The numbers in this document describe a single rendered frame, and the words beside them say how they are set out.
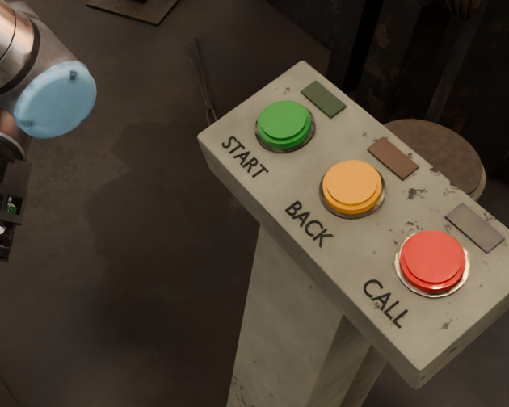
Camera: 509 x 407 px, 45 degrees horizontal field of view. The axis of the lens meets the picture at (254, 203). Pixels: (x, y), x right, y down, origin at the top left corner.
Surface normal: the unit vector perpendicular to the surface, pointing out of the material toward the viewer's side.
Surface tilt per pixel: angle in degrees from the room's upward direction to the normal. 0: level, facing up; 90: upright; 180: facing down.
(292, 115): 20
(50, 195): 0
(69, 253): 0
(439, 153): 0
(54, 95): 94
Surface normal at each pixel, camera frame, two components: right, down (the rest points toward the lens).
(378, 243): -0.17, -0.49
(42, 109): 0.65, 0.65
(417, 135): 0.11, -0.66
